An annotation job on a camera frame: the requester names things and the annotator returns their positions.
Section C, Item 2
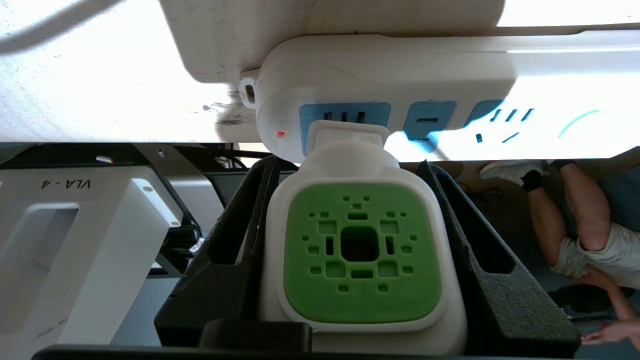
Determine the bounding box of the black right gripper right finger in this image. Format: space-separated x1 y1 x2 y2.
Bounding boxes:
416 160 582 357

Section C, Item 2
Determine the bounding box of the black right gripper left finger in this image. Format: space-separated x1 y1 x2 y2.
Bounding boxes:
154 155 281 347

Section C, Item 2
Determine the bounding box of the green mosquito repellent plug-in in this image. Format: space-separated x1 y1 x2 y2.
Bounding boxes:
257 120 468 357

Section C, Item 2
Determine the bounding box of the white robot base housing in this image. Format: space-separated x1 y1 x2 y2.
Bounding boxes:
0 165 183 360

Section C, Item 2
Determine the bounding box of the seated person in shorts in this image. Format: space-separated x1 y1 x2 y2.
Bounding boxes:
520 159 640 351

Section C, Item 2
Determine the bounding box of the white sneaker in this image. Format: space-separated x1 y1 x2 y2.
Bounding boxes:
479 160 545 193

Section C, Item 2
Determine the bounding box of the white power strip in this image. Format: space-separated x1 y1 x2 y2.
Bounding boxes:
239 30 640 163

